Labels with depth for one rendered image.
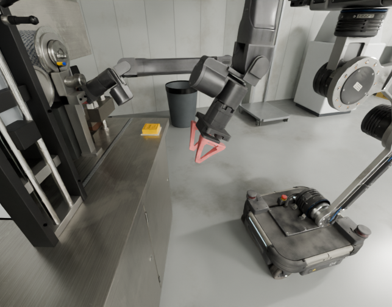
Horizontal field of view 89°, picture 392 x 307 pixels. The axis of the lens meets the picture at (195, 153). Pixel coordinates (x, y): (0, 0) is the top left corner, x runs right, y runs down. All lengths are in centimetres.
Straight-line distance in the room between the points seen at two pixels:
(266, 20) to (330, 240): 131
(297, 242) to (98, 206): 114
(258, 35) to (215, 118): 18
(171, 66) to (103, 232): 59
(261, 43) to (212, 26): 322
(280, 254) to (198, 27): 317
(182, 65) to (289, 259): 113
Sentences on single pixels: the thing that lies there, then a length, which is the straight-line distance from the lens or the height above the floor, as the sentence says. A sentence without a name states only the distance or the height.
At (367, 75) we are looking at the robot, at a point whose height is 117.
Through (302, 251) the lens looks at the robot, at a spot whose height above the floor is 24.
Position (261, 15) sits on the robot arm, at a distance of 45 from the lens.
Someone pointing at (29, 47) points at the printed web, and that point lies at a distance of 79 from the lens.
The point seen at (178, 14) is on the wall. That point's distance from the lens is 352.
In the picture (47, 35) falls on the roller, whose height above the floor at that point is 130.
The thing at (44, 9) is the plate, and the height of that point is 139.
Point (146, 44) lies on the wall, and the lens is 347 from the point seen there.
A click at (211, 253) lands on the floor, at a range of 154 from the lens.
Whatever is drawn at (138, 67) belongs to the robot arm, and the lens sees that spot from 80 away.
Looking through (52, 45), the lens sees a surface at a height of 128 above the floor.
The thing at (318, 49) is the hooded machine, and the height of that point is 99.
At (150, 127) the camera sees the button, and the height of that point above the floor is 92.
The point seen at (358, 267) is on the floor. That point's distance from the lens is 183.
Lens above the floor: 133
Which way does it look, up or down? 33 degrees down
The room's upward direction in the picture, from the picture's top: straight up
